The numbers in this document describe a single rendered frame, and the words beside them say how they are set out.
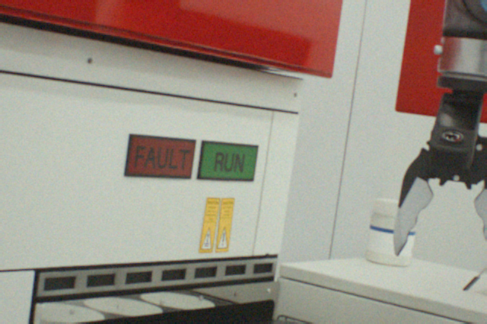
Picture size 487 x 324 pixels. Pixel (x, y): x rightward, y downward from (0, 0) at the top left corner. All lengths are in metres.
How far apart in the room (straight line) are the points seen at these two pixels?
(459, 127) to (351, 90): 3.38
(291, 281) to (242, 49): 0.36
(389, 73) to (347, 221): 0.71
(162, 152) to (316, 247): 3.24
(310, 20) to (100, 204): 0.38
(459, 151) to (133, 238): 0.38
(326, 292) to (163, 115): 0.36
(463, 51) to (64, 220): 0.47
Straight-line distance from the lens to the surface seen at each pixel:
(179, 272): 1.26
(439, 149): 1.07
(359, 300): 1.36
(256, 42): 1.23
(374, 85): 4.64
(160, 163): 1.19
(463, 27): 1.15
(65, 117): 1.08
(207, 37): 1.16
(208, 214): 1.28
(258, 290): 1.38
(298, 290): 1.41
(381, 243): 1.56
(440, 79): 1.16
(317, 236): 4.41
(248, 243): 1.36
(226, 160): 1.29
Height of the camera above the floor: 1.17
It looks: 3 degrees down
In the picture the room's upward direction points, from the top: 8 degrees clockwise
